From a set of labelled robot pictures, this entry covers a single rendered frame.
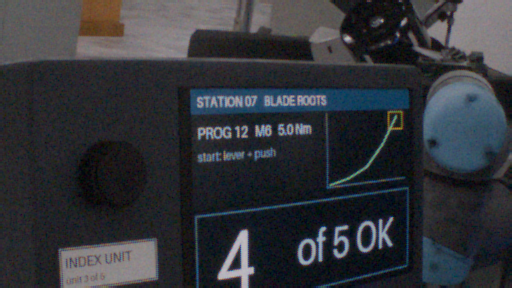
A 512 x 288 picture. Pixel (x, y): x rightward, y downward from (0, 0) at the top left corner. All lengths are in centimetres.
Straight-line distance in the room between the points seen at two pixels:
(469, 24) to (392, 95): 109
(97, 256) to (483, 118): 46
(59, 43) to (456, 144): 633
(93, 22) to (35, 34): 245
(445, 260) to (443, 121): 14
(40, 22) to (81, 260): 654
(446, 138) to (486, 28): 81
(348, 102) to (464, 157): 31
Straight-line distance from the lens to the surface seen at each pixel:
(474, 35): 156
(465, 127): 76
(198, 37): 142
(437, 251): 81
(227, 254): 41
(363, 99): 48
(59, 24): 696
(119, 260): 38
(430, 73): 100
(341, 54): 130
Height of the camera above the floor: 132
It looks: 13 degrees down
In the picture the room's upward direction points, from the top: 8 degrees clockwise
